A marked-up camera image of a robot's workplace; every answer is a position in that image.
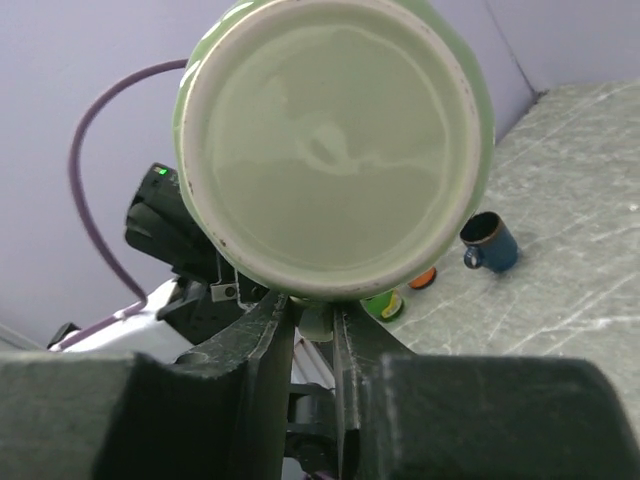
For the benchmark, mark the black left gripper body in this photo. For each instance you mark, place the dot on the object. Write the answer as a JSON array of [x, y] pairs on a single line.
[[209, 294]]

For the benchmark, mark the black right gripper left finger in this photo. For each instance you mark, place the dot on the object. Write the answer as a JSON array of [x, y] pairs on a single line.
[[218, 412]]

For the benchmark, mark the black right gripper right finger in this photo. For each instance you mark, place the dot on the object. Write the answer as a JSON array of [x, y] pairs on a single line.
[[401, 415]]

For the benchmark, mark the light green mug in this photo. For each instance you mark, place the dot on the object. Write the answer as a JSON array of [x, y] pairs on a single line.
[[332, 150]]

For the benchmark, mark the dark blue mug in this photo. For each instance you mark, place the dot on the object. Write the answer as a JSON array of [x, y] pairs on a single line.
[[489, 243]]

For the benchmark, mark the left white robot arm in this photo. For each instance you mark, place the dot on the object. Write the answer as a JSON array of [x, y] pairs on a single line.
[[143, 331]]

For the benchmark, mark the green bottle gold cap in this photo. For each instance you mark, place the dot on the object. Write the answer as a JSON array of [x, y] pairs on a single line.
[[385, 307]]

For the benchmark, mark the orange juice bottle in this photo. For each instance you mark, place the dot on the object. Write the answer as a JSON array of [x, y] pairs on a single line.
[[424, 280]]

